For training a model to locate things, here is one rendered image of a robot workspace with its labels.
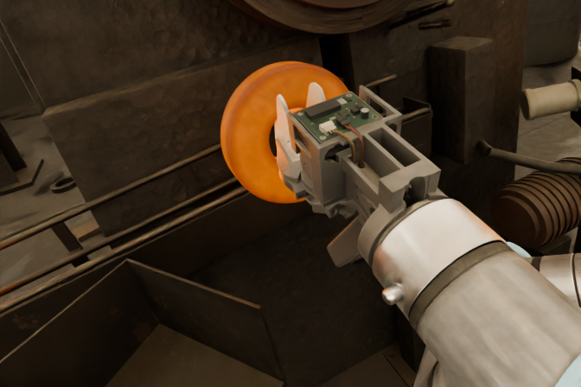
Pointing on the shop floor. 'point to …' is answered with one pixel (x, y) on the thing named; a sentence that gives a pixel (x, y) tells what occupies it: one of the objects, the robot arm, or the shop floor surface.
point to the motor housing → (539, 211)
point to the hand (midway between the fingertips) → (288, 118)
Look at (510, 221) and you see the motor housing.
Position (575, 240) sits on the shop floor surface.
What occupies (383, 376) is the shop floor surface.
